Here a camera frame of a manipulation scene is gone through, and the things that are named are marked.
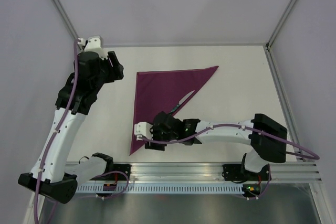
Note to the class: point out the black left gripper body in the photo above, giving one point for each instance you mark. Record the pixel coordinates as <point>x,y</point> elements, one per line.
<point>105,76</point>

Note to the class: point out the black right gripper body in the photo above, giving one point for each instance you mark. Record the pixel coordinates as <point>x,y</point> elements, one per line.
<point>159,135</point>

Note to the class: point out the knife with teal handle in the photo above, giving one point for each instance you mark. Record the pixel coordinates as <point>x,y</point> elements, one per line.
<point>182,102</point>

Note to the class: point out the purple cloth napkin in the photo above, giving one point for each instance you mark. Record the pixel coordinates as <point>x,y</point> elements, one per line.
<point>158,91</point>

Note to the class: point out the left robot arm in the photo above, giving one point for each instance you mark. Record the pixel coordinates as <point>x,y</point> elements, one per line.
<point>49,176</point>

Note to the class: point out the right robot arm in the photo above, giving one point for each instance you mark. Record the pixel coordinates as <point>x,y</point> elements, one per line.
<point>264,135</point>

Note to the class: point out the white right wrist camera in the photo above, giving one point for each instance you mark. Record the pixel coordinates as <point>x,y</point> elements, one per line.
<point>142,130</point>

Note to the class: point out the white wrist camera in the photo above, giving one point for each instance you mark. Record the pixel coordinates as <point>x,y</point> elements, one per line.
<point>92,44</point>
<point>142,130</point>

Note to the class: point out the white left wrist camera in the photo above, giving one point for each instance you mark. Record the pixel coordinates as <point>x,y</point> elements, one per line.
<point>92,44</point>

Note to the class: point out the aluminium frame rail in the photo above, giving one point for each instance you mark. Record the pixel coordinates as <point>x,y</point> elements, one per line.
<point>291,172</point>

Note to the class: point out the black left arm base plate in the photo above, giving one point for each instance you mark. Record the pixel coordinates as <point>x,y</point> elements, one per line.
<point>119,172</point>

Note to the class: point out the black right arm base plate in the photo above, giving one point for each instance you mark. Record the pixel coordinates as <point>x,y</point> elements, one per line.
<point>236,173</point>

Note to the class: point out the white slotted cable duct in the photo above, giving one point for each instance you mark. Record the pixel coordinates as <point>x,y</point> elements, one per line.
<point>144,188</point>

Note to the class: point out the left aluminium frame post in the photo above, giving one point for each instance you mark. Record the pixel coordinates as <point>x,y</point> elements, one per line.
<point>65,19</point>

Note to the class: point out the aluminium frame post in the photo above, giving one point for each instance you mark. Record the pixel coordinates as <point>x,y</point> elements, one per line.
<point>65,19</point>
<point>289,8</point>

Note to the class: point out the right aluminium frame post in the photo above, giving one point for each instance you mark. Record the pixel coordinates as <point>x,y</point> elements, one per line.
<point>289,8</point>

